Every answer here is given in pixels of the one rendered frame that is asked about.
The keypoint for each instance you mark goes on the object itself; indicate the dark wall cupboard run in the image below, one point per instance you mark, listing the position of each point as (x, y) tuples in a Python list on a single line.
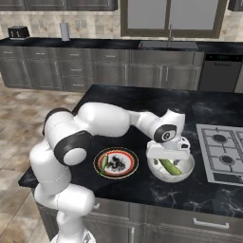
[(57, 4)]

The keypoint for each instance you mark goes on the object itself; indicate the dark framed window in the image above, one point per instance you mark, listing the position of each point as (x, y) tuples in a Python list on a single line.
[(172, 15)]

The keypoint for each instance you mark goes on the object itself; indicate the red rimmed patterned plate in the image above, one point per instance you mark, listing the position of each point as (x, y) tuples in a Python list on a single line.
[(125, 164)]

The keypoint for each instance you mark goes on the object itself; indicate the silver tap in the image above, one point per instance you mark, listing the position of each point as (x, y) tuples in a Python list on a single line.
[(170, 33)]

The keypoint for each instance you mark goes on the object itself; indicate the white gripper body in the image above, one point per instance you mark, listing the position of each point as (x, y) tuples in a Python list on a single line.
[(164, 152)]

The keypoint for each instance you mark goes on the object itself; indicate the white paper towel roll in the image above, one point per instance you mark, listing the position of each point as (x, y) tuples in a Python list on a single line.
[(65, 31)]

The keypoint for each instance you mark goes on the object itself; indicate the green fish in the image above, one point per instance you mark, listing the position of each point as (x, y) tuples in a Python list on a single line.
[(103, 163)]

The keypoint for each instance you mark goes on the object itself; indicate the wall socket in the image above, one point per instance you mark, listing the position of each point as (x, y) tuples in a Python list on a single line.
[(41, 24), (80, 24)]

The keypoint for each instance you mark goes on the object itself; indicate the green cucumber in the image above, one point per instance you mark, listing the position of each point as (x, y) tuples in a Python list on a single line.
[(171, 168)]

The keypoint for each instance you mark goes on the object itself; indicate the grey island drawer front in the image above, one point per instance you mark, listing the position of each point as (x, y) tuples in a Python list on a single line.
[(177, 218), (114, 207)]

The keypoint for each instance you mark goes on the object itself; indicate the grey island cupboard door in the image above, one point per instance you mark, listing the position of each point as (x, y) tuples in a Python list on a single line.
[(107, 231), (190, 237)]

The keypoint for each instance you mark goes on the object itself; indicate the silver gas hob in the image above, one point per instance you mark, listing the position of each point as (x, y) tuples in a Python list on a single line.
[(221, 155)]

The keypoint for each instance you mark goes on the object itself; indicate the black dishwasher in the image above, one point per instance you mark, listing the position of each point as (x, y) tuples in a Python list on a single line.
[(220, 74)]

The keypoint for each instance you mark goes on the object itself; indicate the black toaster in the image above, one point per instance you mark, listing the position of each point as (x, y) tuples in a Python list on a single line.
[(18, 32)]

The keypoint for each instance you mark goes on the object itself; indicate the steel sink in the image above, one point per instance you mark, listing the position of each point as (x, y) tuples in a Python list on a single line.
[(167, 45)]

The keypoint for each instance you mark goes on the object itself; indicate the grey base cupboard run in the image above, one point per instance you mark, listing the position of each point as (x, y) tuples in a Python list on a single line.
[(95, 68)]

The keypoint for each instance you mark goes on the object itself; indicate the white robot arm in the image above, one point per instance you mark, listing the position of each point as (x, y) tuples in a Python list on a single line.
[(104, 118)]

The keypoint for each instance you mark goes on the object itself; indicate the white bowl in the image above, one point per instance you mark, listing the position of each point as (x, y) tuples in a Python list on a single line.
[(172, 177)]

